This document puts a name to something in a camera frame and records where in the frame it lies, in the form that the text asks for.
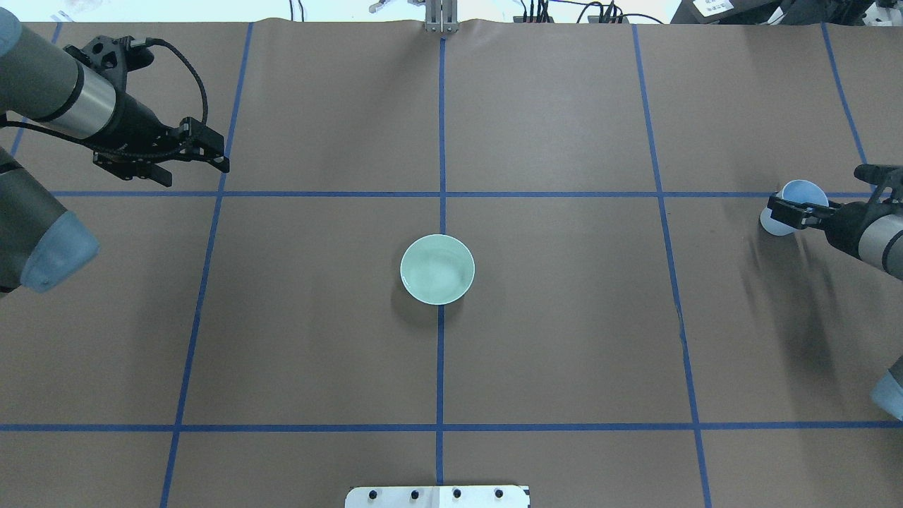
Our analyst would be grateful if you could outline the light blue plastic cup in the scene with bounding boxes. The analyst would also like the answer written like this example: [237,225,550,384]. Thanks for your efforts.
[759,179,829,236]

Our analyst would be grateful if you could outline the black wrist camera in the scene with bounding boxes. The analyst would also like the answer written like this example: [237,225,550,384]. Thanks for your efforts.
[63,35,154,74]
[854,164,902,205]

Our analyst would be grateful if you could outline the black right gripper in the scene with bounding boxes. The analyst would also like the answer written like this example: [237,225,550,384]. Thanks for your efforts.
[765,194,890,258]

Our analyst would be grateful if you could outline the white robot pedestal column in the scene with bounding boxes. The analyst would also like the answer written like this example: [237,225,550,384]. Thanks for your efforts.
[344,485,532,507]

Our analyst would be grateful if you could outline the dark box with label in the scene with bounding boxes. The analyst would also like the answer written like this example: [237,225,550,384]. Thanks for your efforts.
[669,1,786,25]

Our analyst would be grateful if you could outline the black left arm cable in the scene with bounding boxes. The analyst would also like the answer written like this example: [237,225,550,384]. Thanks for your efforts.
[145,38,210,128]

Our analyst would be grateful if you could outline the mint green bowl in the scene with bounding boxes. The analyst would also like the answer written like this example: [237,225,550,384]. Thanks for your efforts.
[399,234,476,306]

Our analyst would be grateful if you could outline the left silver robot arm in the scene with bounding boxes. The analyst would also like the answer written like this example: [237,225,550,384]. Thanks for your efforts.
[1,9,230,296]

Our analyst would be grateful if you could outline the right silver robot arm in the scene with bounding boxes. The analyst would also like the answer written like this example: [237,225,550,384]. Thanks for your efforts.
[754,227,901,419]

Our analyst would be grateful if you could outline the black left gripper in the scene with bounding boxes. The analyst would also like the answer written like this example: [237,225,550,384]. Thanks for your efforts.
[92,95,230,188]

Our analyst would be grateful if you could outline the aluminium frame post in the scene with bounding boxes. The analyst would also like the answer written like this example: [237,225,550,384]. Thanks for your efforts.
[420,0,460,35]

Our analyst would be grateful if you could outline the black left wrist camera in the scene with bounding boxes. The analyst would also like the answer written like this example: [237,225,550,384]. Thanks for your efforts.
[63,35,154,74]

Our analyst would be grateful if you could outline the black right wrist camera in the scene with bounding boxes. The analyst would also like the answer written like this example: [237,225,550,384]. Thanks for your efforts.
[854,164,902,205]

